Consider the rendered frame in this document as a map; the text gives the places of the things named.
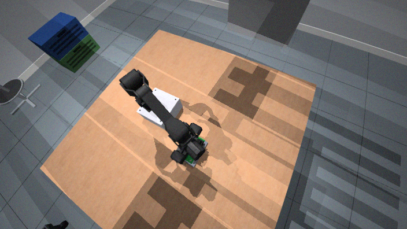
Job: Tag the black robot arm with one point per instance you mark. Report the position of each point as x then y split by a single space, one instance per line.
136 85

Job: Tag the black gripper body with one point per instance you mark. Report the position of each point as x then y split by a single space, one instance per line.
180 155

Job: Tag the green board with square handle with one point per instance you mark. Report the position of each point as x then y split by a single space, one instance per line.
188 158

